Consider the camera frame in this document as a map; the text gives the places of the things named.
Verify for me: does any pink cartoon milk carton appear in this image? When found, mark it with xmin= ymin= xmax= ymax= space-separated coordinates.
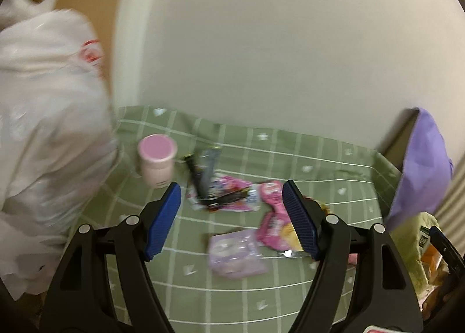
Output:
xmin=187 ymin=174 xmax=261 ymax=213

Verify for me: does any orange bread bag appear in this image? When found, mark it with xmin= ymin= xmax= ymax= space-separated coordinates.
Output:
xmin=421 ymin=245 xmax=449 ymax=284

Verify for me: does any green white milk pouch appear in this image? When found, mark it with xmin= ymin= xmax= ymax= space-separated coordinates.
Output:
xmin=418 ymin=226 xmax=430 ymax=254

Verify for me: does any green trash bag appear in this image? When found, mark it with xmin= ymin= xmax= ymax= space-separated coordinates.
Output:
xmin=389 ymin=212 xmax=459 ymax=321

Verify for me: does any ribbed beige headboard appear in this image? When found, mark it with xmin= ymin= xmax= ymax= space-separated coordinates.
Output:
xmin=435 ymin=159 xmax=464 ymax=239

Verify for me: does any pink snack wrapper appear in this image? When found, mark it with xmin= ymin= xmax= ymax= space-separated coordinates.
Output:
xmin=256 ymin=180 xmax=303 ymax=252

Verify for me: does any purple pillow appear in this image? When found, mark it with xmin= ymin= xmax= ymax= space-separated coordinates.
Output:
xmin=384 ymin=108 xmax=454 ymax=231

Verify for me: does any green grid bed sheet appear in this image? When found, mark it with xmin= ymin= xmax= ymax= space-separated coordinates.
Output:
xmin=79 ymin=105 xmax=400 ymax=332

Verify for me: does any lilac small packet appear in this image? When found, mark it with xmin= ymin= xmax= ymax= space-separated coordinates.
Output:
xmin=207 ymin=229 xmax=268 ymax=280

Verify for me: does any white plastic bag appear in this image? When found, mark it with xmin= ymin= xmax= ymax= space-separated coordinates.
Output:
xmin=1 ymin=0 xmax=118 ymax=299

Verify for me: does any pink cup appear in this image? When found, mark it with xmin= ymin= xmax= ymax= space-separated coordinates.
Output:
xmin=137 ymin=134 xmax=177 ymax=188

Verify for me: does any black dark wrapper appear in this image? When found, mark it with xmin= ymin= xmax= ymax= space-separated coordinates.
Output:
xmin=184 ymin=146 xmax=251 ymax=213

